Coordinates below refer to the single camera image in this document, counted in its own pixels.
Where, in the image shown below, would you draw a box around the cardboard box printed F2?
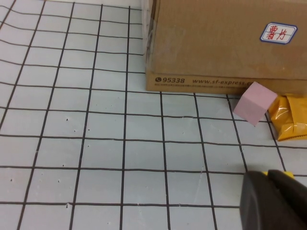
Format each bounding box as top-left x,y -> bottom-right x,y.
143,0 -> 307,96

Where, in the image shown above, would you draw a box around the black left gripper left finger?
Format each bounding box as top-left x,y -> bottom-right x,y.
239,170 -> 288,230

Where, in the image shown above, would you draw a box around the pink foam cube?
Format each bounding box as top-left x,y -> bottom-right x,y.
233,81 -> 278,126

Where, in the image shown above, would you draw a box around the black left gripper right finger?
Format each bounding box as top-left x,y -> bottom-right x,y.
267,169 -> 307,230

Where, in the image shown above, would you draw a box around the yellow foam cube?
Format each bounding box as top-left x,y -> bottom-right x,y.
262,170 -> 294,178

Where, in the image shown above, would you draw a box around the yellow snack packet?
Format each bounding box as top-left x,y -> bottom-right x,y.
267,94 -> 307,142

